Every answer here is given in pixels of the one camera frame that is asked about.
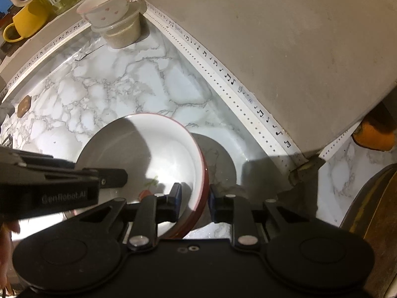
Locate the white tulip bowl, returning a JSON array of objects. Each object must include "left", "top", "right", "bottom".
[{"left": 63, "top": 112, "right": 209, "bottom": 240}]

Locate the orange fruit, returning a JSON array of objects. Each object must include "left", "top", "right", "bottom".
[{"left": 352, "top": 102, "right": 396, "bottom": 151}]

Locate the yellow mug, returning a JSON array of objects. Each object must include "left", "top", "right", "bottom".
[{"left": 3, "top": 0, "right": 50, "bottom": 43}]

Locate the red rimmed bowl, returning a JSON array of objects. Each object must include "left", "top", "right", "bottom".
[{"left": 160, "top": 118, "right": 209, "bottom": 239}]

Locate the wooden cutting board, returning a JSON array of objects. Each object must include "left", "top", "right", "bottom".
[{"left": 340, "top": 164, "right": 396, "bottom": 297}]

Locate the person left hand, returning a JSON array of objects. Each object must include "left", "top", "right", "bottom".
[{"left": 0, "top": 221, "right": 20, "bottom": 289}]

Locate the music note edge tape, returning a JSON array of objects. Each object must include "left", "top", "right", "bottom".
[{"left": 1, "top": 3, "right": 359, "bottom": 175}]

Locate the plastic container with grains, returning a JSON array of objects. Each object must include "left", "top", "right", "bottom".
[{"left": 91, "top": 1, "right": 141, "bottom": 49}]

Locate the white heart bowl on container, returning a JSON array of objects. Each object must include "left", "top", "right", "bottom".
[{"left": 76, "top": 0, "right": 130, "bottom": 28}]

